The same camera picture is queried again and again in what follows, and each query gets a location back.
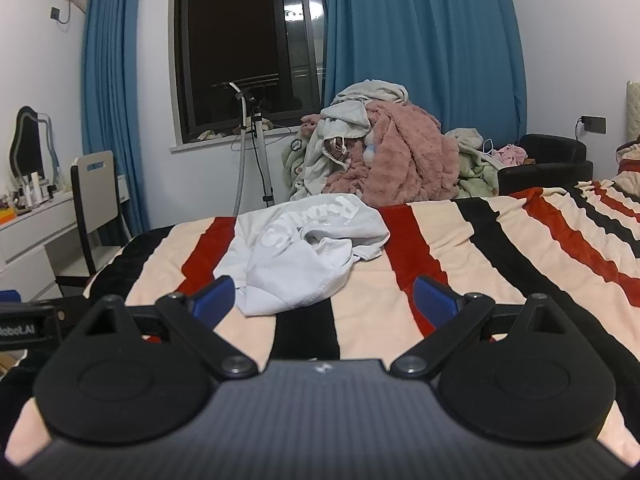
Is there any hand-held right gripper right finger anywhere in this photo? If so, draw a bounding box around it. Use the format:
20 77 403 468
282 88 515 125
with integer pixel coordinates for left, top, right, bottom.
389 275 568 381

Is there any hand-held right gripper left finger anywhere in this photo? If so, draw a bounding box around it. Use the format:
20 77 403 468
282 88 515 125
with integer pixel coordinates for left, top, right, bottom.
75 275 261 381

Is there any light blue t-shirt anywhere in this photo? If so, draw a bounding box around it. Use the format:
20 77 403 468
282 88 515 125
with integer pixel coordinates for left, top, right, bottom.
214 194 391 317

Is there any red black cream striped blanket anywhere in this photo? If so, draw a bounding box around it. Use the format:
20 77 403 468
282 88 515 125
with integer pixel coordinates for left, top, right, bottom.
0 180 640 461

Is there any white desk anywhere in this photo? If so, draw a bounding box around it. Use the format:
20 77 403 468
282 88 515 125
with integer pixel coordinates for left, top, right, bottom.
0 190 82 303

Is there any pale green blanket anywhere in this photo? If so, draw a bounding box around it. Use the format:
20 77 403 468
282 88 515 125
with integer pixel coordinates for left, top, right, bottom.
444 127 501 200

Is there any pink fluffy blanket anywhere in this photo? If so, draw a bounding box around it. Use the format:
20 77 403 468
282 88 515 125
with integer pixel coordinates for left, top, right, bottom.
300 100 461 208

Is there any cosmetic bottles group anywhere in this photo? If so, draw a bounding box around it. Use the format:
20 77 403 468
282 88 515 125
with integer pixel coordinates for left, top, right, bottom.
7 170 59 212

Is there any grey black chair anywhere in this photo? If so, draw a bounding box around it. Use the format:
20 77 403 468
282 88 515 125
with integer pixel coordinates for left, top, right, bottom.
54 150 135 302

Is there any green flower-print blanket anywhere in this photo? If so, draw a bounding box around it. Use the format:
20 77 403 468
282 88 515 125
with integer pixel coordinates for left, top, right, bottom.
281 132 313 203

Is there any pink garment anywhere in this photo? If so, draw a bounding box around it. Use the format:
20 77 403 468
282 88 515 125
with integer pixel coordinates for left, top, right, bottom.
492 143 529 167

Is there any black bag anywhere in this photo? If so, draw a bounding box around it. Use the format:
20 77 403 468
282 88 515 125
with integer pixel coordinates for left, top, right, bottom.
497 133 595 196

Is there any wavy-edged mirror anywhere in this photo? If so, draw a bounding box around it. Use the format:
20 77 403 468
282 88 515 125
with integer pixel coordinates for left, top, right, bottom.
10 106 62 187

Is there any blue curtain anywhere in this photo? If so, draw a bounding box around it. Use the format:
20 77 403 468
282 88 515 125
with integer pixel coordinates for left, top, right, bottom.
320 0 530 161
81 0 151 235

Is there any dark window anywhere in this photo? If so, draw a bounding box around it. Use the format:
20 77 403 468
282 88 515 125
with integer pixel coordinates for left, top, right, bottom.
170 0 328 153

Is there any cream quilted headboard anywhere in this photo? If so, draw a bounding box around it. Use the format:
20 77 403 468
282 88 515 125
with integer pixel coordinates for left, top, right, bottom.
625 80 640 142

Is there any wall socket with cable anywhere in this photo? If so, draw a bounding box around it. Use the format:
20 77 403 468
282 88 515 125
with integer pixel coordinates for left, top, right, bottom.
49 5 72 35

